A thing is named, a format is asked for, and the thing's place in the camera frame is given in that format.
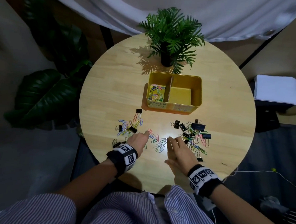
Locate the person's left hand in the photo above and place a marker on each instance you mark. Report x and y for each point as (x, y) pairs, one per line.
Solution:
(137, 142)

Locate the person's right hand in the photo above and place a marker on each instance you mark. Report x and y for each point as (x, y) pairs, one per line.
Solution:
(181, 156)

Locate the person's right thumb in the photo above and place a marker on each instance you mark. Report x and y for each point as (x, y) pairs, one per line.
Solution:
(169, 162)

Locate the person's left forearm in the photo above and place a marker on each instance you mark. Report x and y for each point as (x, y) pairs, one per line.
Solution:
(88, 187)

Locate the person's right forearm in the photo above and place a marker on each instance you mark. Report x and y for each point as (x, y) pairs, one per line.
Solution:
(244, 214)

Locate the pile of coloured paper clips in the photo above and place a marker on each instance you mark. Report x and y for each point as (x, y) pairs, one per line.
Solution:
(197, 141)
(159, 142)
(156, 92)
(127, 128)

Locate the black wristband with marker tags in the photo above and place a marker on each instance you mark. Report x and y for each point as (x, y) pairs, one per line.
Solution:
(124, 158)
(202, 180)

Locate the scatter of black binder clips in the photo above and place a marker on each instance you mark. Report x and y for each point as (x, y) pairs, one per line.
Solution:
(198, 126)

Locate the small black binder clip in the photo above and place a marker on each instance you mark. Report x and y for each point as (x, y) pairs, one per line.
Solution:
(138, 111)
(116, 144)
(119, 128)
(133, 129)

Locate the yellow metal box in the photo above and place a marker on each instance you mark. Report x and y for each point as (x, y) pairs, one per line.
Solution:
(174, 106)

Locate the blue striped shirt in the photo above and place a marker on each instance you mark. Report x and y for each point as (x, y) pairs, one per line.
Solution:
(131, 214)

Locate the black plant pot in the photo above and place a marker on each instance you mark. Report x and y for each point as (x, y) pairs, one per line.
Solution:
(166, 58)

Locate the dark storage box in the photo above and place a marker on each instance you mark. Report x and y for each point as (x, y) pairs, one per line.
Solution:
(266, 115)

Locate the grey crumpled cloth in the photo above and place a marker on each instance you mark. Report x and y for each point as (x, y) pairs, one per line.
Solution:
(272, 203)

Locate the brown cardboard box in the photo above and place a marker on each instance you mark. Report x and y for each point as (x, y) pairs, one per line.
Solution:
(291, 117)

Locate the green artificial fern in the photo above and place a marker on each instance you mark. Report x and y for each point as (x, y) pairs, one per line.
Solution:
(173, 32)

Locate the white folded towel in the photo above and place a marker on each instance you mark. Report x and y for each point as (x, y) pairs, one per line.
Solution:
(277, 88)

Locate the large dark leafy plant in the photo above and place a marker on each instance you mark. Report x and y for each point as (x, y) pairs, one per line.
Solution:
(46, 92)

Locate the white curtain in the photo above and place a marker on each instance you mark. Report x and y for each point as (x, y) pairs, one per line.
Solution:
(194, 11)

